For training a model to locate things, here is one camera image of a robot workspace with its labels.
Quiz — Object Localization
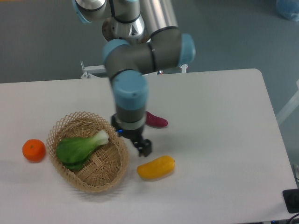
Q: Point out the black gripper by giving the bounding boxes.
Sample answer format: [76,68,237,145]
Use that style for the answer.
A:
[111,114,152,157]

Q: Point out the green bok choy vegetable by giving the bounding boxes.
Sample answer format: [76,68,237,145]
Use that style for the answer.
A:
[56,130,109,170]

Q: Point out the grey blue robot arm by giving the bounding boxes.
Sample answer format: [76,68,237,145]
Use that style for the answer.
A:
[72,0,196,157]

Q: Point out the woven bamboo basket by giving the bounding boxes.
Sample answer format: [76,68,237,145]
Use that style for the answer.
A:
[46,112,129,193]

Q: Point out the yellow mango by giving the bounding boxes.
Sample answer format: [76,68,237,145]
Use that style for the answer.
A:
[136,155,175,180]

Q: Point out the purple sweet potato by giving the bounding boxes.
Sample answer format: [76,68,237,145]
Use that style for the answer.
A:
[145,112,168,128]

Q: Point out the orange tangerine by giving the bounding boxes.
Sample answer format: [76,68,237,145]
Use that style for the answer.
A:
[22,139,46,162]

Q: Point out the black box at table edge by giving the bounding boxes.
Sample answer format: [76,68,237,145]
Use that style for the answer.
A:
[282,189,299,214]

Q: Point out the white table leg bar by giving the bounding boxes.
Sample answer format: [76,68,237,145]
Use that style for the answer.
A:
[276,80,299,126]

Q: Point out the blue plastic bag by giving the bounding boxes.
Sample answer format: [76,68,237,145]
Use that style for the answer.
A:
[276,0,299,21]

